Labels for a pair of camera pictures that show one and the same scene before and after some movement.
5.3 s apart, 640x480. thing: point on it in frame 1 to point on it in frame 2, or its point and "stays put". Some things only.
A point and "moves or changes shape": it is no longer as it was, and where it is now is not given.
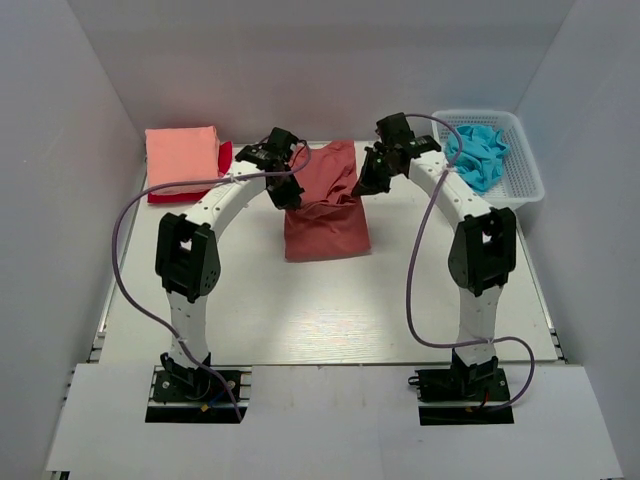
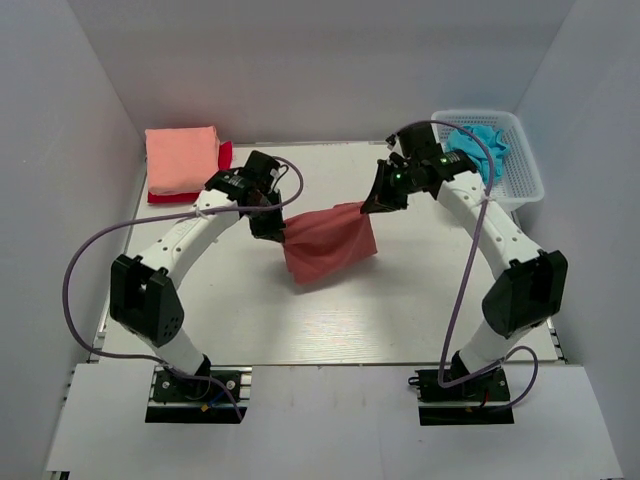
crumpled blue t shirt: x=480 y=161 stays put
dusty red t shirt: x=329 y=221 moves or changes shape
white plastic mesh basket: x=522 y=182 stays put
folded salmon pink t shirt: x=182 y=155 stays put
